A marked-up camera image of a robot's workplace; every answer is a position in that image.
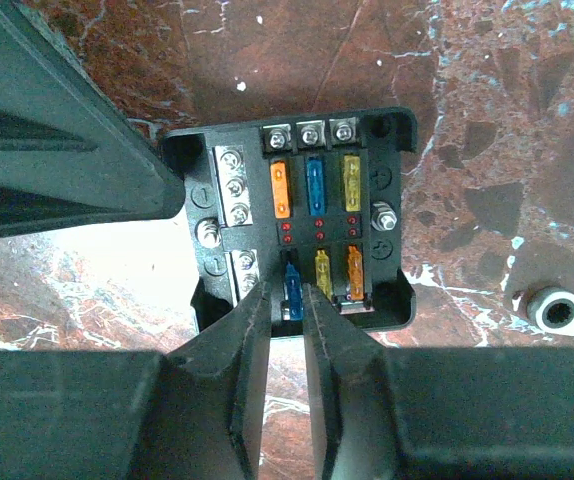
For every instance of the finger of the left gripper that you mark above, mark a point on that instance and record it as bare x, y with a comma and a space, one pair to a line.
68, 157

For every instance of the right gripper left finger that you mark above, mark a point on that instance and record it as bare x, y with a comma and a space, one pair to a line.
193, 413

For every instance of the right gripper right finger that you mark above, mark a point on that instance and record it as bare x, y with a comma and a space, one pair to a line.
434, 413

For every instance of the blue fuse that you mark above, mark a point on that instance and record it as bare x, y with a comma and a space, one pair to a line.
316, 186
293, 287

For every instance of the small orange fuse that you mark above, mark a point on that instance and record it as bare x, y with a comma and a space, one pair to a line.
355, 273

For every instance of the yellow fuse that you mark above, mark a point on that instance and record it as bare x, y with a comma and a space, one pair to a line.
352, 183
323, 273

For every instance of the orange fuse in box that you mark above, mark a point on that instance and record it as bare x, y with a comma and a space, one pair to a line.
280, 189

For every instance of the blue fuse in box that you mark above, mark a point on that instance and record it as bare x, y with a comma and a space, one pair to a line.
316, 186

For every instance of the yellow fuse in box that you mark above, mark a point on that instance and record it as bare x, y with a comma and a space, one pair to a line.
352, 183

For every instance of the silver wrench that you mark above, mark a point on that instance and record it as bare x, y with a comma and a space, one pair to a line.
552, 309

